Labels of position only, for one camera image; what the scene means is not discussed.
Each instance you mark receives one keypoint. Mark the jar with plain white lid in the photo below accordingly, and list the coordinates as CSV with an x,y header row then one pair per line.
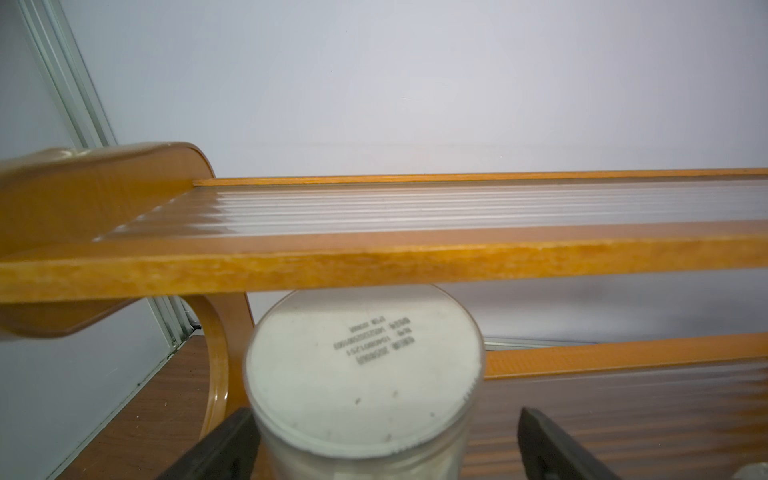
x,y
365,383

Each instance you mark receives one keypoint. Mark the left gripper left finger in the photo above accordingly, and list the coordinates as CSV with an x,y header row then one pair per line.
x,y
229,451

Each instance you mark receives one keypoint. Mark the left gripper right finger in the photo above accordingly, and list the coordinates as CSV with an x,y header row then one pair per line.
x,y
549,452

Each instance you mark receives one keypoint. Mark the wooden three-tier shelf rack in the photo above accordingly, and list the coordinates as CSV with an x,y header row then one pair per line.
x,y
85,233

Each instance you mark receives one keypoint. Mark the left aluminium corner post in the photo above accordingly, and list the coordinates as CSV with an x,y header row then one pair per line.
x,y
64,70

